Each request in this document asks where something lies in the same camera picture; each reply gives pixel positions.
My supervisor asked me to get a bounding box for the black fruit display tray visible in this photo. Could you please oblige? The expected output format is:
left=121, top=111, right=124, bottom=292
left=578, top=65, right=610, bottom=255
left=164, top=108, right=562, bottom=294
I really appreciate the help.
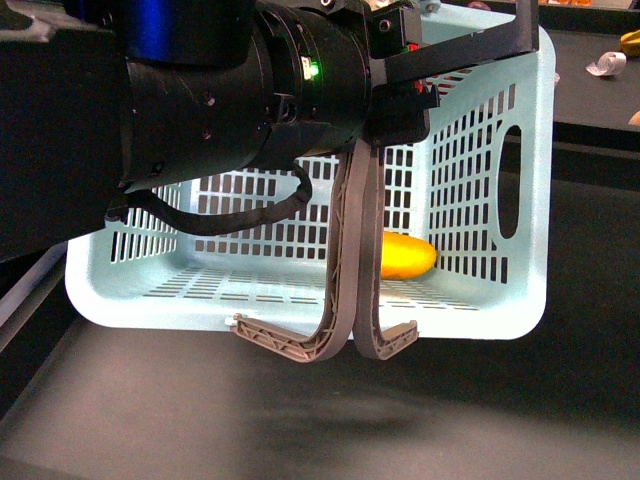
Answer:
left=539, top=5, right=639, bottom=151

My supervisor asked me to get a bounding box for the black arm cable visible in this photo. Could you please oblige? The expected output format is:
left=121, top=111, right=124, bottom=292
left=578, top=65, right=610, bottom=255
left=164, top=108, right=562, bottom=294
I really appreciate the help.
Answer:
left=104, top=162, right=314, bottom=236

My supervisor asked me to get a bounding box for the yellow mango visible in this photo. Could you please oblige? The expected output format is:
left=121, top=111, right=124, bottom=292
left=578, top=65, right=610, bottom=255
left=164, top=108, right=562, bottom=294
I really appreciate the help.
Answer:
left=381, top=231, right=437, bottom=280

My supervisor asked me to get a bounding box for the light blue plastic basket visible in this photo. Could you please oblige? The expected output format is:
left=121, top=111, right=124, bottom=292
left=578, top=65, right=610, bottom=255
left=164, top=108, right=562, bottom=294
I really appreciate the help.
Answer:
left=65, top=34, right=555, bottom=340

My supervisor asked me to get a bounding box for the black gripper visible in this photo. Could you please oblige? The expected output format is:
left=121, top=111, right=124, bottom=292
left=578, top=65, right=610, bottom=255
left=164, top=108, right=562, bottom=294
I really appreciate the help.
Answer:
left=253, top=1, right=539, bottom=165

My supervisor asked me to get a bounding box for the pink peach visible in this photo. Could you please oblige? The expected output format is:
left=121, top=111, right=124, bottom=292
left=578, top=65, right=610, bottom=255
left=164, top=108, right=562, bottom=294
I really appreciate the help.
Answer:
left=629, top=111, right=640, bottom=126

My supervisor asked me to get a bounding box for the white foam fruit net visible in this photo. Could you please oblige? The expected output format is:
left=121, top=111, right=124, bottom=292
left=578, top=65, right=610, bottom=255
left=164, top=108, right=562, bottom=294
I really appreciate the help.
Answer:
left=585, top=51, right=627, bottom=77

